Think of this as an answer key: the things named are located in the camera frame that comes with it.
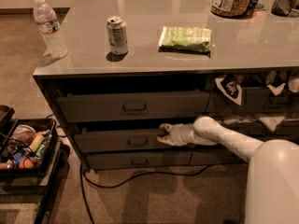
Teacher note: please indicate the black bin of items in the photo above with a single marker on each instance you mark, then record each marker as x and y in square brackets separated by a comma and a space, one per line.
[27, 147]

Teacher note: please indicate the clear plastic water bottle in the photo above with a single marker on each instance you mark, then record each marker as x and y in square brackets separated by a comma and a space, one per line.
[50, 29]

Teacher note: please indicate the green snack bag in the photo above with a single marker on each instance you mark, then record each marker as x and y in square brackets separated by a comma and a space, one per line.
[195, 39]

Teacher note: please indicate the grey drawer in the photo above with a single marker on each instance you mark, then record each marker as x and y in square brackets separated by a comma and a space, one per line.
[254, 100]
[119, 140]
[288, 130]
[205, 155]
[141, 159]
[125, 106]

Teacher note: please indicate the silver soda can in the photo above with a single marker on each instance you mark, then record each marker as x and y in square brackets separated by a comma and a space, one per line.
[117, 36]

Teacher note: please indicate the grey drawer cabinet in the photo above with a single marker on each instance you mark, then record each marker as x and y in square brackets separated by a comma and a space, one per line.
[249, 48]

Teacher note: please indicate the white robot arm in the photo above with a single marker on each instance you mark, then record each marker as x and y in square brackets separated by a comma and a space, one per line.
[272, 195]

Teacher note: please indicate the dark glass container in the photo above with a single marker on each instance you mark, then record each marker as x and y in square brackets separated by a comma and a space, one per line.
[283, 8]

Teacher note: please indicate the white packet in drawer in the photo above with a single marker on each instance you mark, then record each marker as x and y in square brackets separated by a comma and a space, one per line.
[270, 121]

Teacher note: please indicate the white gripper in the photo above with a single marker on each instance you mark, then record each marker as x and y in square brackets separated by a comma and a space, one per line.
[177, 134]

